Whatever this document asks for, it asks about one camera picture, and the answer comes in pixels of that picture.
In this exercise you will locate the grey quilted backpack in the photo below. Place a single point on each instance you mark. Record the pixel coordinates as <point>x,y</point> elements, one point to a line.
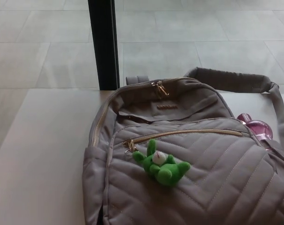
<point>217,178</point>

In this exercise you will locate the black vertical window frame post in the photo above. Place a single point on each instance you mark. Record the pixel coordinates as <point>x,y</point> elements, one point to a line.
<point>103,44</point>

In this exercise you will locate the pink transparent water bottle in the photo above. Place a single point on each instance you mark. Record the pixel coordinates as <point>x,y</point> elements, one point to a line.
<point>258,129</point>

